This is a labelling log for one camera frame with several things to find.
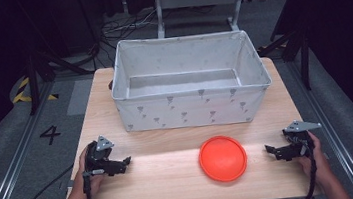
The yellow black hazard tape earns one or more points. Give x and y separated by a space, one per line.
21 95

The person's right hand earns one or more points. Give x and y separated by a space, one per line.
319 163

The grey metal floor rail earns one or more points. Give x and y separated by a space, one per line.
336 135
11 172

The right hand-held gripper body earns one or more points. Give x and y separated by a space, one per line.
298 139

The person's left hand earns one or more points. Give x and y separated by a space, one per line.
81 184

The black metal stand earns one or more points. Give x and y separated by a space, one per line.
33 82
303 55

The grey fabric storage box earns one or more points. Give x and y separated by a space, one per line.
192 106

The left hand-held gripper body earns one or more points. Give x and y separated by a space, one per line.
99 160

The orange round disc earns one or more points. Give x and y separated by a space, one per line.
223 158

